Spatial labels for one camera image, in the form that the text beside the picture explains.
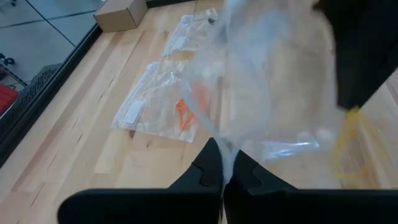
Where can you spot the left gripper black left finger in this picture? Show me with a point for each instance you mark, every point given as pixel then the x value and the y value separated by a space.
pixel 174 205

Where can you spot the brown cardboard box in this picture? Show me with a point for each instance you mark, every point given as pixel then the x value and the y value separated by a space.
pixel 119 14

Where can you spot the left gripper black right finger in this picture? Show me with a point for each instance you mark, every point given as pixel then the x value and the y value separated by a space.
pixel 295 207

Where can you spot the black rubber band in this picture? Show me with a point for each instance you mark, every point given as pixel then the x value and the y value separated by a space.
pixel 211 21

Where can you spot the red plastic storage bin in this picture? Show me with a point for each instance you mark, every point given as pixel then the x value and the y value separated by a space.
pixel 6 96

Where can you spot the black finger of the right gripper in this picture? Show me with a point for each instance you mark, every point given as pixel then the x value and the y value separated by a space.
pixel 363 56

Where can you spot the orange rubber band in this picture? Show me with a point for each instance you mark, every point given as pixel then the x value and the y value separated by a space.
pixel 188 119
pixel 183 107

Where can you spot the clear plastic zip bag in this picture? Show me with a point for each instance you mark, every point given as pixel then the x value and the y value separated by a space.
pixel 152 102
pixel 189 34
pixel 264 87

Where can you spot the yellow rubber band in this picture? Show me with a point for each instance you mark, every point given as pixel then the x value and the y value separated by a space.
pixel 349 124

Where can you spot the black perforated platform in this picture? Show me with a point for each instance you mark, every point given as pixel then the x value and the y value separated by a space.
pixel 34 87

